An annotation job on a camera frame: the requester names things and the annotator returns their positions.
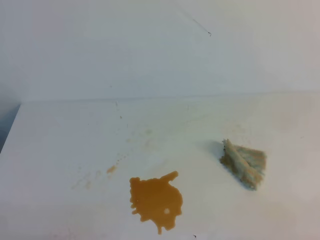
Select brown coffee puddle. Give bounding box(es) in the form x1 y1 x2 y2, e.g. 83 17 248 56
129 171 183 235

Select stained crumpled rag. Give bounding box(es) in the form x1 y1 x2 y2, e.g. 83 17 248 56
219 139 267 191

